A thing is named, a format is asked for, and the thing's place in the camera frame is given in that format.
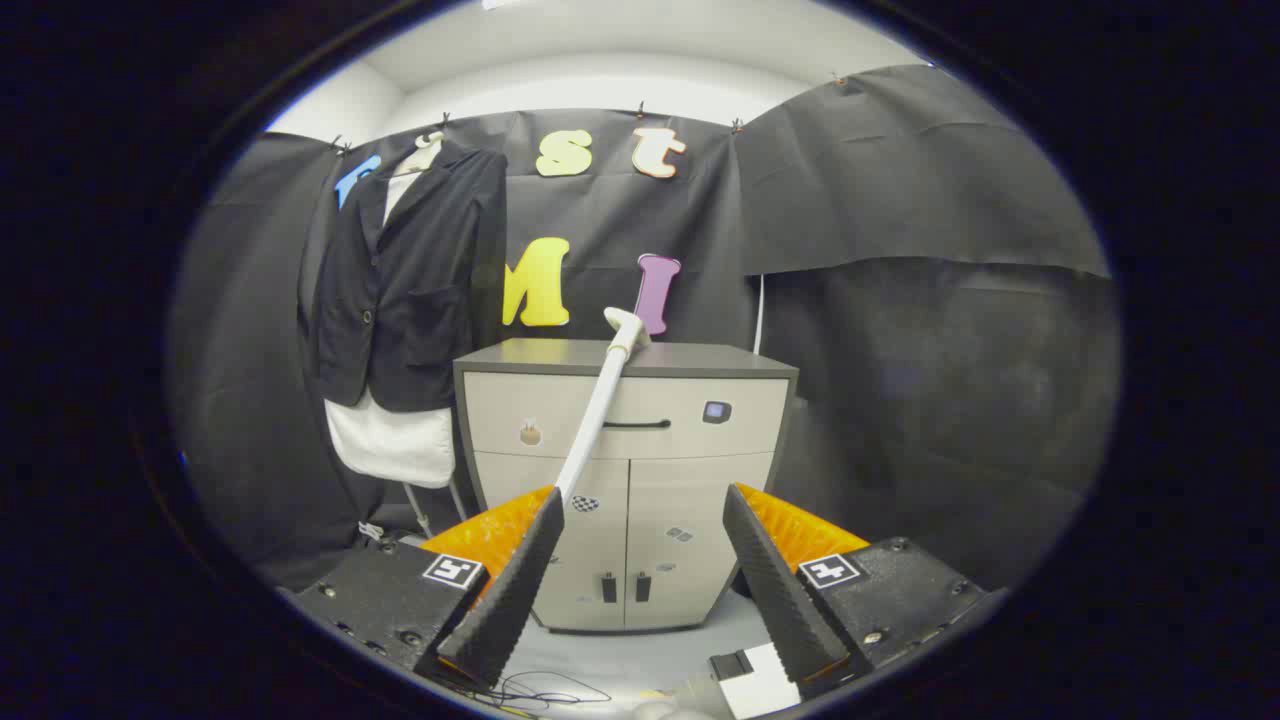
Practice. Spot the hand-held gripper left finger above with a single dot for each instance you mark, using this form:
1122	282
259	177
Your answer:
515	590

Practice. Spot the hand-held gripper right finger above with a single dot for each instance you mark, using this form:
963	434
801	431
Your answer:
780	590

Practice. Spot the black suit jacket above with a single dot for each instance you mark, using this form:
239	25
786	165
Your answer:
420	290

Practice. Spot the white and black appliance base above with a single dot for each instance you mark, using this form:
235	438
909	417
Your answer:
755	685

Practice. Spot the white mannequin stand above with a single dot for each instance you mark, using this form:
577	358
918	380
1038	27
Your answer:
420	515

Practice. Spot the beige cabinet with grey top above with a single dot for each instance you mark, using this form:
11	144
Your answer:
680	480

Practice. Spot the white mannequin torso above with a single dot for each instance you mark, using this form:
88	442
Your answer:
395	445

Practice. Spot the black backdrop cloth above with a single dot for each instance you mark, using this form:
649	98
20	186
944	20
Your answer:
900	380

